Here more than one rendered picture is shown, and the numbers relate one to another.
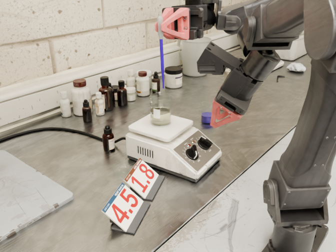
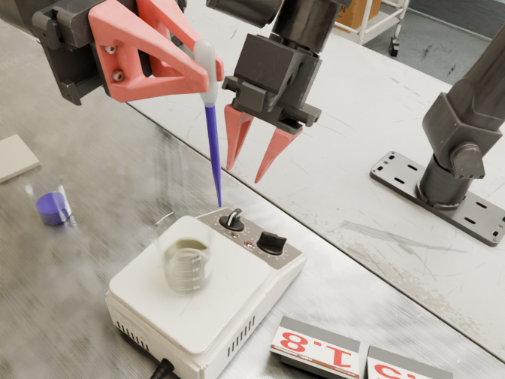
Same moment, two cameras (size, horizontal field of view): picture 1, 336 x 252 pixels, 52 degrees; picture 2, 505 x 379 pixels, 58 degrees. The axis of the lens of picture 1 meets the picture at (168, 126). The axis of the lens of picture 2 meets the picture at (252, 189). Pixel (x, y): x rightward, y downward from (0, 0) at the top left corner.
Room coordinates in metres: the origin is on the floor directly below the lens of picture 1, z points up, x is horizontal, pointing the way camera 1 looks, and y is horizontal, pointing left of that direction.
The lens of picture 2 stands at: (0.70, 0.26, 1.38)
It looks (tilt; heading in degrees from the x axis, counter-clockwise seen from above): 46 degrees down; 270
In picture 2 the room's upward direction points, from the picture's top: 4 degrees clockwise
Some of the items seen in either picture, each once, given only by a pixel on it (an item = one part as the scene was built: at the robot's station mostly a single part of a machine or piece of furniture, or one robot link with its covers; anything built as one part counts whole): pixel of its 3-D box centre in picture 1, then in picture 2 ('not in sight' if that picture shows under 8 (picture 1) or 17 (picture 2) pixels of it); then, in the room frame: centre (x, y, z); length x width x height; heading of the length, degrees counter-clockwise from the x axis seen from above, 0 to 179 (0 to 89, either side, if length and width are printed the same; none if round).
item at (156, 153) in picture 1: (170, 143); (208, 283); (0.74, -0.01, 0.94); 0.22 x 0.13 x 0.08; 57
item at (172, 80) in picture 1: (173, 77); not in sight; (1.29, -0.02, 0.94); 0.07 x 0.07 x 0.07
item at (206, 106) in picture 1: (207, 112); (49, 199); (0.96, -0.12, 0.93); 0.04 x 0.04 x 0.06
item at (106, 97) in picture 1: (105, 93); not in sight; (1.06, 0.20, 0.95); 0.04 x 0.04 x 0.11
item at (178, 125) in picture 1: (161, 125); (192, 277); (0.75, 0.02, 0.98); 0.12 x 0.12 x 0.01; 57
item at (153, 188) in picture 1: (145, 178); (317, 345); (0.62, 0.05, 0.92); 0.09 x 0.06 x 0.04; 163
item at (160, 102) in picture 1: (160, 108); (182, 255); (0.76, 0.02, 1.02); 0.06 x 0.05 x 0.08; 7
